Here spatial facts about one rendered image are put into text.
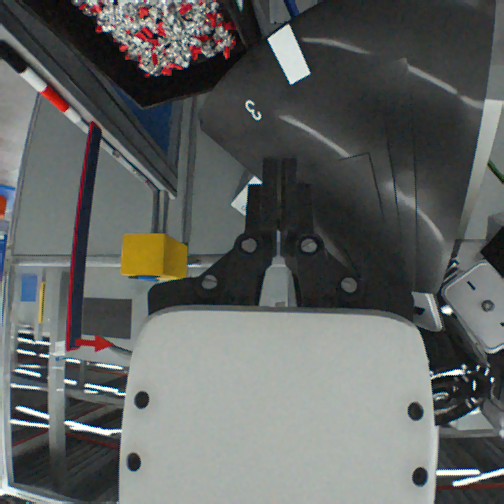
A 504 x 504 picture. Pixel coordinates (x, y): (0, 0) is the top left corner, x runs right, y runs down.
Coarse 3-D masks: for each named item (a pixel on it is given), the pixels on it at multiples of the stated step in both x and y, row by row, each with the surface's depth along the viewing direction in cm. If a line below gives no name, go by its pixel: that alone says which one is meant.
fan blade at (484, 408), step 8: (496, 352) 34; (488, 360) 34; (496, 360) 34; (496, 368) 34; (496, 376) 33; (496, 384) 33; (496, 392) 33; (488, 400) 32; (496, 400) 32; (480, 408) 32; (488, 408) 32; (496, 408) 33; (488, 416) 32; (496, 416) 33; (496, 424) 33
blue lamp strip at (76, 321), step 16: (96, 128) 40; (96, 144) 40; (96, 160) 40; (80, 224) 37; (80, 240) 37; (80, 256) 37; (80, 272) 37; (80, 288) 37; (80, 304) 37; (80, 320) 37; (80, 336) 37
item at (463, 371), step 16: (448, 320) 29; (432, 336) 27; (448, 336) 26; (464, 336) 27; (432, 352) 25; (448, 352) 25; (464, 352) 25; (432, 368) 24; (448, 368) 24; (464, 368) 24; (480, 368) 24; (432, 384) 25; (448, 384) 25; (464, 384) 25; (480, 384) 26; (448, 400) 28; (464, 400) 27; (480, 400) 26; (448, 416) 28
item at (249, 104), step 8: (248, 96) 20; (240, 104) 21; (248, 104) 21; (256, 104) 21; (248, 112) 22; (256, 112) 21; (264, 112) 21; (256, 120) 22; (264, 120) 21; (256, 128) 22
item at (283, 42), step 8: (288, 24) 16; (280, 32) 16; (288, 32) 16; (272, 40) 17; (280, 40) 16; (288, 40) 16; (272, 48) 17; (280, 48) 17; (288, 48) 17; (296, 48) 16; (280, 56) 17; (288, 56) 17; (296, 56) 17; (288, 64) 17; (296, 64) 17; (304, 64) 17; (288, 72) 18; (296, 72) 17; (304, 72) 17; (296, 80) 18
